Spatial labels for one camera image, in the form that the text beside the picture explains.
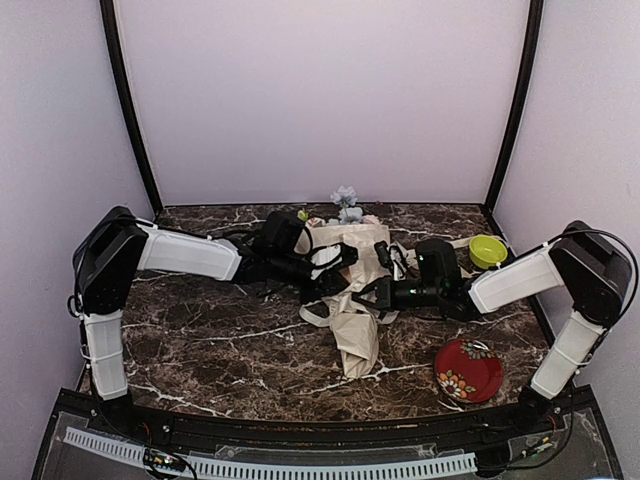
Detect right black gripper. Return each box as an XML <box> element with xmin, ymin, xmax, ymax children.
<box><xmin>352</xmin><ymin>274</ymin><xmax>444</xmax><ymax>312</ymax></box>

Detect white printed ribbon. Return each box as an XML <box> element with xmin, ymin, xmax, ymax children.
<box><xmin>299</xmin><ymin>237</ymin><xmax>477</xmax><ymax>327</ymax></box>

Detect beige wrapping paper sheet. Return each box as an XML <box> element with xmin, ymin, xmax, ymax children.
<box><xmin>299</xmin><ymin>224</ymin><xmax>390</xmax><ymax>379</ymax></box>

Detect pink fake rose stem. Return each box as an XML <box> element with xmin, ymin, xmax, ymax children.
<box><xmin>362</xmin><ymin>215</ymin><xmax>382</xmax><ymax>225</ymax></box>

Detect blue fake flower stem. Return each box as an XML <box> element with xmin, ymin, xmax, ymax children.
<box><xmin>330</xmin><ymin>186</ymin><xmax>363</xmax><ymax>225</ymax></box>

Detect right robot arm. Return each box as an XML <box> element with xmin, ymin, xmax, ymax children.
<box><xmin>353</xmin><ymin>221</ymin><xmax>639</xmax><ymax>434</ymax></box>

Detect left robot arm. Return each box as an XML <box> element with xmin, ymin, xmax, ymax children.
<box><xmin>66</xmin><ymin>206</ymin><xmax>359</xmax><ymax>436</ymax></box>

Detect yellow-green cup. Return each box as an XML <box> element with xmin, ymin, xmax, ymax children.
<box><xmin>469</xmin><ymin>235</ymin><xmax>508</xmax><ymax>270</ymax></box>

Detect red floral plate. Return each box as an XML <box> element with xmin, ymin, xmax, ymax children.
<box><xmin>434</xmin><ymin>339</ymin><xmax>504</xmax><ymax>404</ymax></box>

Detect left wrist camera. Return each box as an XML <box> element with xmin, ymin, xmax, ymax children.
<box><xmin>310</xmin><ymin>242</ymin><xmax>359</xmax><ymax>280</ymax></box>

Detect white slotted cable duct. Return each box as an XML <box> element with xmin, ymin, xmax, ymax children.
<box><xmin>63</xmin><ymin>427</ymin><xmax>477</xmax><ymax>479</ymax></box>

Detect black front table rail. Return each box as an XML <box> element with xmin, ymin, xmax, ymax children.
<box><xmin>59</xmin><ymin>389</ymin><xmax>596</xmax><ymax>454</ymax></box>

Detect left black frame post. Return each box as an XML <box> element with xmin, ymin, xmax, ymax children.
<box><xmin>99</xmin><ymin>0</ymin><xmax>164</xmax><ymax>216</ymax></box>

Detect black frame post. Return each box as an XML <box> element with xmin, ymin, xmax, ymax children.
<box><xmin>483</xmin><ymin>0</ymin><xmax>545</xmax><ymax>216</ymax></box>
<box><xmin>99</xmin><ymin>0</ymin><xmax>164</xmax><ymax>216</ymax></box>

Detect right black frame post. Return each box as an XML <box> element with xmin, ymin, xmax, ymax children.
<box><xmin>483</xmin><ymin>0</ymin><xmax>545</xmax><ymax>216</ymax></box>

